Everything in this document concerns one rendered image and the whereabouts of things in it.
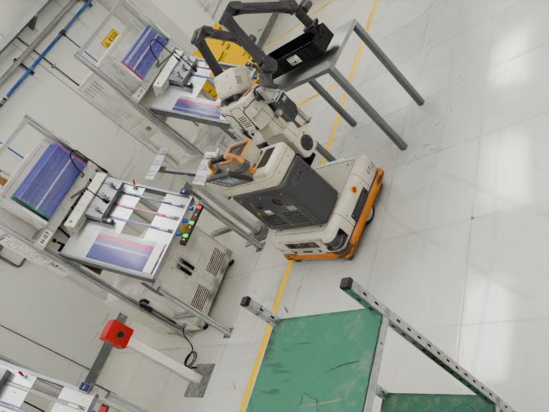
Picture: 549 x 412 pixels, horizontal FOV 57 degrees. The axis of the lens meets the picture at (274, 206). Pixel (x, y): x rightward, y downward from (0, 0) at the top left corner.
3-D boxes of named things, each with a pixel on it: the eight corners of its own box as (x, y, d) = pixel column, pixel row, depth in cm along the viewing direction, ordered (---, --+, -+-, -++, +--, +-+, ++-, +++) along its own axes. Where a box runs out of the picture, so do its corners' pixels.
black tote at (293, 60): (270, 81, 358) (258, 70, 353) (279, 64, 365) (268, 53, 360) (324, 53, 312) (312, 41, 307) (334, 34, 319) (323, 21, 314)
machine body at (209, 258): (238, 255, 423) (180, 213, 396) (207, 333, 386) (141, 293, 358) (195, 267, 470) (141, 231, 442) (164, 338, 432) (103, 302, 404)
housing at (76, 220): (113, 185, 388) (107, 173, 376) (81, 238, 361) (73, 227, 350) (104, 183, 389) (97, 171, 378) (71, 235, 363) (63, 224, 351)
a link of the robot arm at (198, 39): (185, 38, 310) (195, 33, 304) (195, 28, 318) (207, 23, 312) (223, 100, 331) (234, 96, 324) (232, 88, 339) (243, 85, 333)
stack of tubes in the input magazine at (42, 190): (87, 163, 370) (54, 140, 358) (49, 219, 342) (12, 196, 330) (80, 167, 379) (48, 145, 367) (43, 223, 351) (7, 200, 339)
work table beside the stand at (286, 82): (406, 150, 340) (328, 67, 304) (333, 167, 396) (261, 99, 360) (425, 100, 359) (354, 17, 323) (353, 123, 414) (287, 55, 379)
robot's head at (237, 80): (235, 91, 292) (229, 66, 291) (216, 101, 309) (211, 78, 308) (255, 90, 300) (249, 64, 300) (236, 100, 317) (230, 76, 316)
